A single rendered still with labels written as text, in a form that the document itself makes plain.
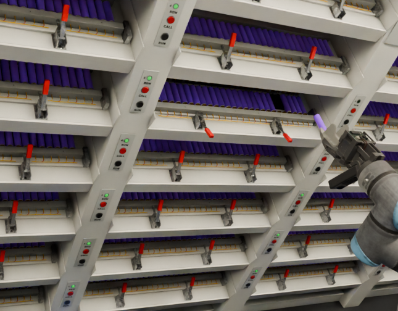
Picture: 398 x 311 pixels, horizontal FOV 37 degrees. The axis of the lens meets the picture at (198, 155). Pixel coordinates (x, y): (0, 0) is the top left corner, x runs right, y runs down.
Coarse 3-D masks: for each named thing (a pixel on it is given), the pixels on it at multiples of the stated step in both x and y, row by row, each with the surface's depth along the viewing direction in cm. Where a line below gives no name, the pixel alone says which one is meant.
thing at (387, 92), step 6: (396, 60) 192; (396, 66) 190; (390, 72) 188; (396, 72) 189; (384, 78) 177; (390, 78) 188; (396, 78) 188; (384, 84) 185; (390, 84) 186; (396, 84) 188; (378, 90) 181; (384, 90) 183; (390, 90) 184; (396, 90) 186; (378, 96) 183; (384, 96) 184; (390, 96) 185; (396, 96) 186; (390, 102) 188; (396, 102) 190
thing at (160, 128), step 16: (304, 96) 193; (320, 112) 186; (160, 128) 156; (176, 128) 159; (192, 128) 162; (224, 128) 167; (240, 128) 171; (256, 128) 174; (288, 128) 181; (304, 128) 184; (272, 144) 179; (288, 144) 182; (304, 144) 185
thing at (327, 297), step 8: (280, 296) 255; (288, 296) 256; (296, 296) 258; (304, 296) 260; (312, 296) 262; (320, 296) 264; (328, 296) 267; (336, 296) 270; (208, 304) 236; (248, 304) 244; (256, 304) 246; (264, 304) 248; (272, 304) 251; (280, 304) 254; (288, 304) 257; (296, 304) 260; (304, 304) 263
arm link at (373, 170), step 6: (372, 162) 148; (378, 162) 147; (384, 162) 148; (366, 168) 147; (372, 168) 146; (378, 168) 146; (384, 168) 145; (390, 168) 146; (360, 174) 148; (366, 174) 147; (372, 174) 146; (378, 174) 145; (360, 180) 148; (366, 180) 146; (372, 180) 145; (360, 186) 150; (366, 186) 147; (366, 192) 148
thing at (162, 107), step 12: (156, 108) 157; (168, 108) 159; (180, 108) 160; (192, 108) 162; (204, 108) 165; (216, 108) 167; (228, 108) 169; (228, 120) 169; (288, 120) 181; (300, 120) 183; (312, 120) 185
